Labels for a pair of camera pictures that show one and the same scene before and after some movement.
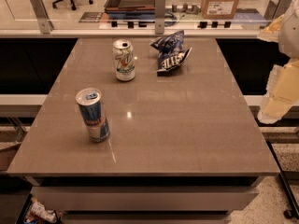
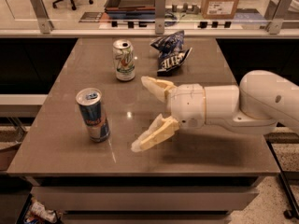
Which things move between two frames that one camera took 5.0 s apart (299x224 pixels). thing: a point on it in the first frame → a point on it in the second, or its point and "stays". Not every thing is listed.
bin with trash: (35, 212) stays
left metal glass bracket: (45, 22) stays
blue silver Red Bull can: (90, 101) stays
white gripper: (291, 32) → (187, 105)
